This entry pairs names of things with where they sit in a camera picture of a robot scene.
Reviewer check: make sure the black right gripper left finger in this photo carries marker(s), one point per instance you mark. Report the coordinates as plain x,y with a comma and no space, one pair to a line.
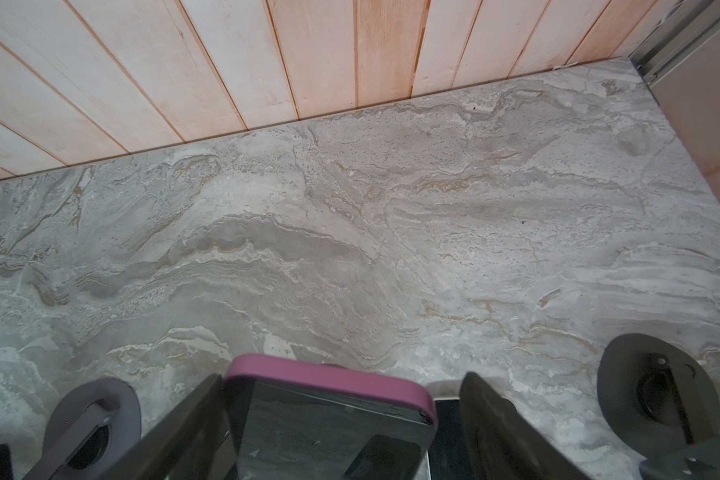
193,441

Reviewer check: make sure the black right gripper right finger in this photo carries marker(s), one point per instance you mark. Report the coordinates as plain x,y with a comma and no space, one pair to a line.
500,443

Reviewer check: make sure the purple smartphone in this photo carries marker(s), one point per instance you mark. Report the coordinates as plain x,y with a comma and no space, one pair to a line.
297,420

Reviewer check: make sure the purple round stand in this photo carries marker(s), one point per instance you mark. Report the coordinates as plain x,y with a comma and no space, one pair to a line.
89,431

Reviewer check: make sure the silver-edged smartphone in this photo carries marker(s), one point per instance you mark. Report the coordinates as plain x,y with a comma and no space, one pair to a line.
448,458

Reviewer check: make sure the grey round empty phone stand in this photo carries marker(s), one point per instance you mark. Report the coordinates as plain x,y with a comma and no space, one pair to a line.
661,403

